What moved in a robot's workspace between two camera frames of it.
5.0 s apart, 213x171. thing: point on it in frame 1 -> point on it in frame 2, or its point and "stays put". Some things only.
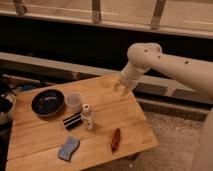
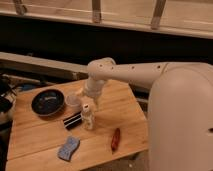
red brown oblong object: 116,135 stays put
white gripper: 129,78 -> 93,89
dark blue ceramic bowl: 47,102 stays put
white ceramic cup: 74,102 stays put
